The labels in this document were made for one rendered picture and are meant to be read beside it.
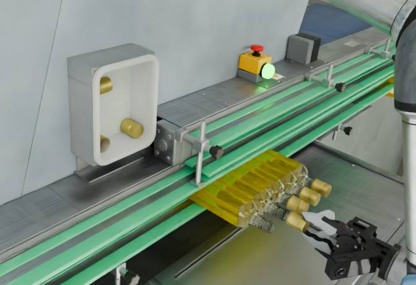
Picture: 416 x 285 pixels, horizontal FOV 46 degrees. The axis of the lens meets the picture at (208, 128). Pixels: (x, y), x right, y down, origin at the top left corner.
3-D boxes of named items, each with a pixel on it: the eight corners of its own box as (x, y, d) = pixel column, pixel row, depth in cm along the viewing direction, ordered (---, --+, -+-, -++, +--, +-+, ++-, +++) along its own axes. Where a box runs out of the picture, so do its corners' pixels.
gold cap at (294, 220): (284, 227, 112) (301, 236, 110) (287, 214, 110) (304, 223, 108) (292, 220, 115) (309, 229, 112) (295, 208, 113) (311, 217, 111)
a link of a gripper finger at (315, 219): (311, 205, 114) (345, 228, 110) (298, 215, 110) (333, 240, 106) (316, 195, 113) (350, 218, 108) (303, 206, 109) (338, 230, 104)
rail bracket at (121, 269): (86, 272, 107) (127, 305, 100) (85, 248, 104) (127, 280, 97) (101, 263, 110) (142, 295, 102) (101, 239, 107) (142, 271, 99)
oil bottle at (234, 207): (177, 193, 123) (245, 233, 111) (179, 174, 120) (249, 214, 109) (192, 184, 127) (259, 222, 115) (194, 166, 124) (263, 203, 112)
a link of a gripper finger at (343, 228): (320, 225, 109) (353, 249, 105) (316, 228, 108) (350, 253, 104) (327, 210, 107) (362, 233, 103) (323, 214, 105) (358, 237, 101)
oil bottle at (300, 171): (233, 161, 139) (298, 193, 127) (236, 144, 137) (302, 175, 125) (245, 154, 143) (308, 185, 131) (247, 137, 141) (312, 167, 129)
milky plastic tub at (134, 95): (71, 153, 107) (96, 170, 103) (67, 57, 97) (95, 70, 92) (130, 130, 120) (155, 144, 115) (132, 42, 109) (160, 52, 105)
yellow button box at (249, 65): (236, 75, 148) (255, 83, 144) (238, 52, 144) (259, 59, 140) (249, 70, 153) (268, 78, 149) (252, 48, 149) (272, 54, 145)
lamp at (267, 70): (258, 78, 144) (267, 81, 142) (260, 64, 142) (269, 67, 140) (267, 75, 147) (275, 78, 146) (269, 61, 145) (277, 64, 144)
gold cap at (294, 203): (285, 210, 118) (300, 219, 116) (287, 198, 116) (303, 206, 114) (292, 204, 121) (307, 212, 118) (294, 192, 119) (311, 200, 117)
